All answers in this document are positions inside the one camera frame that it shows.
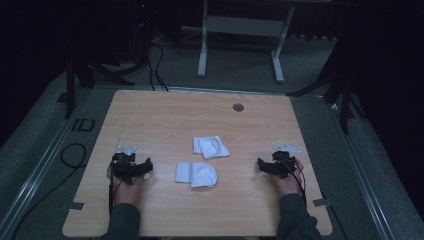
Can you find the metal floor rail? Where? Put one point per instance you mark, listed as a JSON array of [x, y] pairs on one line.
[[363, 180], [36, 173]]

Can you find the black tape floor marking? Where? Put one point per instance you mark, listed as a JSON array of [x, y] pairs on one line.
[[83, 125]]

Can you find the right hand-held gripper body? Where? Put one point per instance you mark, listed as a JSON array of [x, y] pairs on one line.
[[283, 162]]

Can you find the person's right hand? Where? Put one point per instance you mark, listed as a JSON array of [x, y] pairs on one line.
[[289, 185]]

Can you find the person's left hand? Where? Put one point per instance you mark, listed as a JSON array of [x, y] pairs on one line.
[[128, 191]]

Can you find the white metal stand frame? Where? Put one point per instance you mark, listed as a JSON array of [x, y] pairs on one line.
[[245, 26]]

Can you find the black tripod stand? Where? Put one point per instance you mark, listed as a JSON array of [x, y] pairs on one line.
[[70, 86], [345, 100]]

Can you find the white sock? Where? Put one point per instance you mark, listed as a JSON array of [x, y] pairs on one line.
[[197, 174], [210, 147]]

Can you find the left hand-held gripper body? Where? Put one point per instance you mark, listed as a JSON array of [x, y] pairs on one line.
[[122, 163]]

